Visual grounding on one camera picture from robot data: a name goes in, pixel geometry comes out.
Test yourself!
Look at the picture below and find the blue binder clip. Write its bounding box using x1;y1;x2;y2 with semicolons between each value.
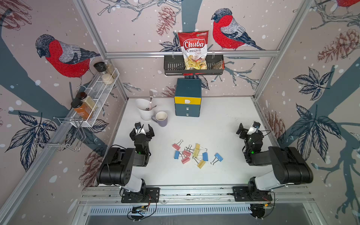
174;151;180;159
211;153;223;165
202;152;209;161

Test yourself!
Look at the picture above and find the teal drawer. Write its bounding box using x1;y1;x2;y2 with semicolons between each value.
175;104;201;113

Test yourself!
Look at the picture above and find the teal drawer cabinet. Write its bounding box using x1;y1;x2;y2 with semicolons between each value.
174;78;202;117

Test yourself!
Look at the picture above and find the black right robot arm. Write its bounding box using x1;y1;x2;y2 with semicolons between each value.
233;121;314;202

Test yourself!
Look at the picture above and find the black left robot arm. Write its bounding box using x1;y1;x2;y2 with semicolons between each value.
96;122;155;196

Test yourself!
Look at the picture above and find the yellow binder clip upper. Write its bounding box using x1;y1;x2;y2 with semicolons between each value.
193;143;208;158

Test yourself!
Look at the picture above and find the yellow binder clip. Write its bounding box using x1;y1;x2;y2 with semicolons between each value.
194;157;206;169
193;143;208;158

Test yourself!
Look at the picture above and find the yellow binder clip lower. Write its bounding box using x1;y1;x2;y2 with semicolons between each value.
194;157;206;169

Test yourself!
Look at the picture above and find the purple mug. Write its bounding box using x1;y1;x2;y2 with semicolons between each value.
152;111;168;127

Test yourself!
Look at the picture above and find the white utensil cup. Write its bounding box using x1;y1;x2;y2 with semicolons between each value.
136;98;155;121

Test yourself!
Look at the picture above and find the metal fork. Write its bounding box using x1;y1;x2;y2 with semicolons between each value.
149;91;154;110

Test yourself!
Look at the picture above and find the orange spice jar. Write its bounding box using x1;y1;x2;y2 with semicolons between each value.
71;98;92;121

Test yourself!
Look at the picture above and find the beige spice jar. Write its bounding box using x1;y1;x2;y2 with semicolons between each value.
76;92;97;110

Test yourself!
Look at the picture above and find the small clear spice jar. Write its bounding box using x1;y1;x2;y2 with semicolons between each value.
104;60;117;78

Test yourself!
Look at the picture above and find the black lid spice jar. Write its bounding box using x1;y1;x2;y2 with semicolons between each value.
93;61;114;85

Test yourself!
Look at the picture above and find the red Chuba cassava chips bag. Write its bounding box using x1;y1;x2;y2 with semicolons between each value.
178;31;209;70

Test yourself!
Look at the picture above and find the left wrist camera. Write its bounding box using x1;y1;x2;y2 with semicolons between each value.
135;122;143;135

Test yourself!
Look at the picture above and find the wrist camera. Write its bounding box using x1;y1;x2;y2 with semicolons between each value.
135;122;143;135
247;121;261;135

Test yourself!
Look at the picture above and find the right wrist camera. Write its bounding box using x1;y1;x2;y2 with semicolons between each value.
247;121;261;135

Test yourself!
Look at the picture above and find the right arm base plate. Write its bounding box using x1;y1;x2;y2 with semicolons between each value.
230;186;273;202

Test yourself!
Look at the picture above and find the white wire spice shelf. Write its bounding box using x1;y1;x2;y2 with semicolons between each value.
71;69;120;128

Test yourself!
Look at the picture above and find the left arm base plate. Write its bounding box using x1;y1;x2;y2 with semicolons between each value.
120;187;160;203

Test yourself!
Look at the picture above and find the wire rack hanger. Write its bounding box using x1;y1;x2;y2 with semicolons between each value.
33;117;86;152

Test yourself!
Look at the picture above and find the black wire wall basket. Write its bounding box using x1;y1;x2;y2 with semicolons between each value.
164;55;225;76

